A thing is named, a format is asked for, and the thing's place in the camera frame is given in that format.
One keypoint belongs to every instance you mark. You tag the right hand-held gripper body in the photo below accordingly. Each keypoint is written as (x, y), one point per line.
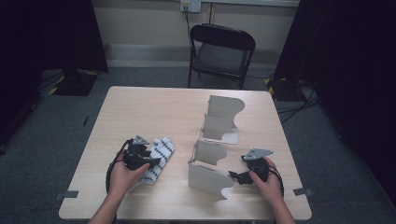
(258, 161)

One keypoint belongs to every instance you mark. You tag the black stand base striped tape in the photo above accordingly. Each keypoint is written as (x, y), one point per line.
(74, 82)
(281, 90)

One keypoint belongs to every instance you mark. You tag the black curtain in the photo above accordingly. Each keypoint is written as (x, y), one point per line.
(351, 62)
(46, 37)

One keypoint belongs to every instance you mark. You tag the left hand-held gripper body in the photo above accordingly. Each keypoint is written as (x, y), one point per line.
(137, 154)

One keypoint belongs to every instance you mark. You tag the small black floor object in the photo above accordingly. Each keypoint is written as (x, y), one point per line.
(85, 120)

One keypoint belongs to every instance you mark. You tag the white wall socket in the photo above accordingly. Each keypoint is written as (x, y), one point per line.
(190, 5)

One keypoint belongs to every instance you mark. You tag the person's right hand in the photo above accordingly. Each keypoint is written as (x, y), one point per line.
(269, 188)

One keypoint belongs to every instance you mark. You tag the person's left hand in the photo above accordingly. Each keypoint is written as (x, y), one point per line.
(124, 182)

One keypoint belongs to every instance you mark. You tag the expandable grey metal bookend rack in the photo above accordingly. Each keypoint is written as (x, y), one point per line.
(214, 180)

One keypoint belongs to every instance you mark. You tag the white black patterned socks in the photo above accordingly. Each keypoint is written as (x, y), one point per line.
(163, 152)

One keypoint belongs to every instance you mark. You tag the grey tape strip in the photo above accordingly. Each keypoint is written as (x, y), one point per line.
(302, 192)
(67, 195)

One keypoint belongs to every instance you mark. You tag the black folding chair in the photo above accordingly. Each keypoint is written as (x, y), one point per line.
(221, 59)

